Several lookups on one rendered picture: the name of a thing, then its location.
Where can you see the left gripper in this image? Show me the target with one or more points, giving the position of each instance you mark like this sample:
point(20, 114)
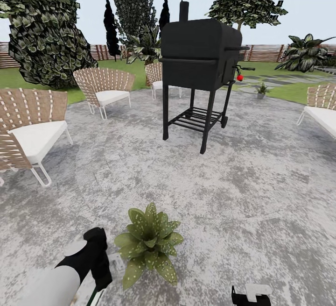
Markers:
point(102, 275)

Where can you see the pot plant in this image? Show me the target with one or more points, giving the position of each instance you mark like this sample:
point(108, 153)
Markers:
point(261, 92)
point(150, 238)

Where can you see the charcoal grill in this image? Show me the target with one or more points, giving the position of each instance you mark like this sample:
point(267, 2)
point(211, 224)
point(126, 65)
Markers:
point(199, 54)

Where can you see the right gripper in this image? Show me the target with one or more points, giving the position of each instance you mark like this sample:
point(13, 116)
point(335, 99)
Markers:
point(242, 300)

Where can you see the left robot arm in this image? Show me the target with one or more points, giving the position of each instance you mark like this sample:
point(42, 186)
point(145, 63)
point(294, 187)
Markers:
point(62, 283)

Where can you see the insectifuge atomizer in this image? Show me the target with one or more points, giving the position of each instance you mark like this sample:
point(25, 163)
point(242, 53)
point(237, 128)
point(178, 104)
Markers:
point(96, 297)

